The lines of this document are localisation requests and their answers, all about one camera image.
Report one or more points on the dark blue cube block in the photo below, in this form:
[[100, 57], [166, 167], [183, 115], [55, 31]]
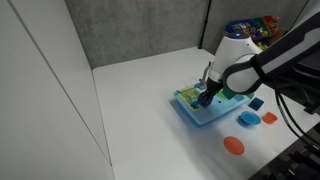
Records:
[[201, 101], [256, 104]]

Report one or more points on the orange toy cup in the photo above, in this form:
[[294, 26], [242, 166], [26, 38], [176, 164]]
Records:
[[269, 118]]

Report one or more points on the blue toy plate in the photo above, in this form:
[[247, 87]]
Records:
[[249, 118]]

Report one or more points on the light blue toy sink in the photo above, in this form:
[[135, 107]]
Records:
[[219, 107]]

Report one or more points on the orange toy plate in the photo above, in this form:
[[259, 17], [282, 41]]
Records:
[[233, 145]]

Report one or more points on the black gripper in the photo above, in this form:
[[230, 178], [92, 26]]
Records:
[[212, 88]]

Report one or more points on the yellow toy plate rack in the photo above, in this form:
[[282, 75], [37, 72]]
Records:
[[189, 95]]

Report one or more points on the blue block in rack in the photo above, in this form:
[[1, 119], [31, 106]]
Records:
[[195, 105]]

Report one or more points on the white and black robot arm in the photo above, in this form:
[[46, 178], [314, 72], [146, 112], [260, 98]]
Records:
[[241, 67]]

